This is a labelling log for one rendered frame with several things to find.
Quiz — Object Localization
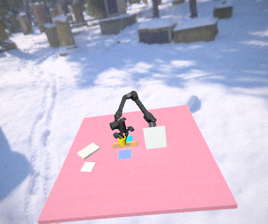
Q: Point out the yellow cup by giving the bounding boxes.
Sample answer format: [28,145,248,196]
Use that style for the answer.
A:
[118,136,126,146]

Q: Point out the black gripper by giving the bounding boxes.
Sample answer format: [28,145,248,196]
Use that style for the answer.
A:
[113,126,134,139]

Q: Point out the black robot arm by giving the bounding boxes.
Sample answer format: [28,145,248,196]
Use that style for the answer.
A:
[109,91,157,131]

